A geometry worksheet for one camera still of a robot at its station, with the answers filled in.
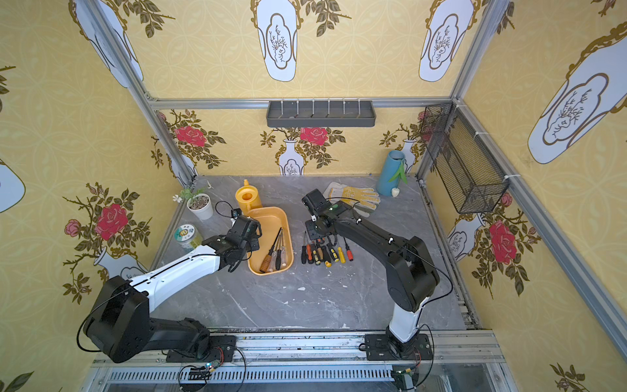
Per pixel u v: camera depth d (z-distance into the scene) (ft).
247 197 3.46
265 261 2.94
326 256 3.01
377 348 2.39
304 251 3.11
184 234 3.02
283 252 3.04
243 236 2.19
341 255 3.04
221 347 2.41
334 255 3.03
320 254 3.03
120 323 1.37
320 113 3.01
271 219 3.18
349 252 3.10
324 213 2.06
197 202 3.30
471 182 2.43
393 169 3.32
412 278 1.51
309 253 3.02
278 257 3.03
